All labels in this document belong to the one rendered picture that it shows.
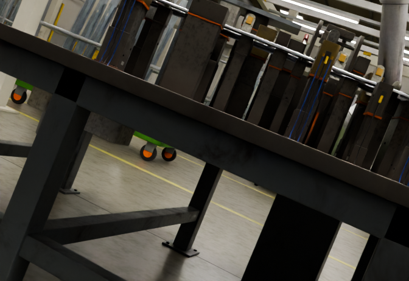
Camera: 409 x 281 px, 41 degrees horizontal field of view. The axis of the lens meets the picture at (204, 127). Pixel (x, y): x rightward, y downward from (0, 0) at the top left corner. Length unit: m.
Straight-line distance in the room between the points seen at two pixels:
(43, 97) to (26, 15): 3.80
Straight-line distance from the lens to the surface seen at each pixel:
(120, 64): 1.85
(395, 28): 2.35
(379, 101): 1.82
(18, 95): 6.51
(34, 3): 5.54
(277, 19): 2.30
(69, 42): 6.75
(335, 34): 1.88
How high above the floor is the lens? 0.68
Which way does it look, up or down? 1 degrees down
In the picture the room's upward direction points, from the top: 22 degrees clockwise
